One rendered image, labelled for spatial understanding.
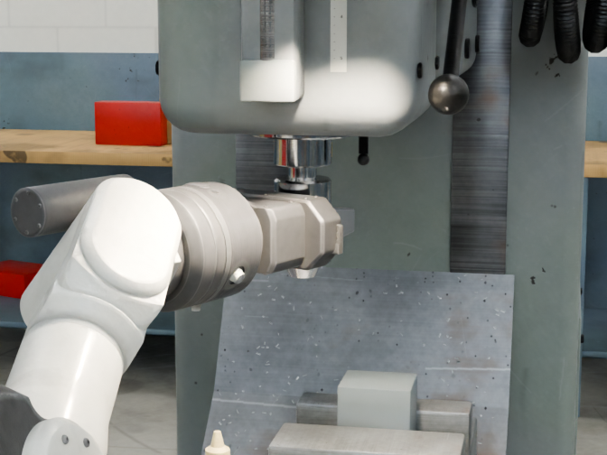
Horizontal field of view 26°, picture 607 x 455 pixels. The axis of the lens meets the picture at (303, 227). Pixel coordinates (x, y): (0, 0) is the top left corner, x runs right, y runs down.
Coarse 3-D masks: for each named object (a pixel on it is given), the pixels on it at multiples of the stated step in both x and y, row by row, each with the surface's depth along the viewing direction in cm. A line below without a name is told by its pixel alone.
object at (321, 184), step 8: (280, 176) 108; (288, 176) 108; (320, 176) 108; (280, 184) 106; (288, 184) 106; (296, 184) 105; (304, 184) 105; (312, 184) 105; (320, 184) 106; (328, 184) 106; (288, 192) 106; (296, 192) 105; (304, 192) 105; (312, 192) 105; (320, 192) 106
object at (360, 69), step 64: (192, 0) 98; (320, 0) 96; (384, 0) 95; (192, 64) 98; (320, 64) 97; (384, 64) 96; (192, 128) 101; (256, 128) 99; (320, 128) 98; (384, 128) 97
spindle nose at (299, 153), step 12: (276, 144) 106; (288, 144) 105; (300, 144) 105; (312, 144) 105; (324, 144) 105; (276, 156) 106; (288, 156) 105; (300, 156) 105; (312, 156) 105; (324, 156) 106
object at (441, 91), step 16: (464, 0) 102; (464, 16) 101; (448, 32) 100; (448, 48) 98; (448, 64) 97; (448, 80) 95; (432, 96) 95; (448, 96) 94; (464, 96) 95; (448, 112) 95
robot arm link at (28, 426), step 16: (0, 384) 66; (0, 400) 63; (16, 400) 64; (0, 416) 63; (16, 416) 64; (32, 416) 65; (0, 432) 62; (16, 432) 64; (32, 432) 64; (48, 432) 65; (64, 432) 66; (80, 432) 67; (0, 448) 62; (16, 448) 63; (32, 448) 63; (48, 448) 64; (64, 448) 65; (80, 448) 67; (96, 448) 68
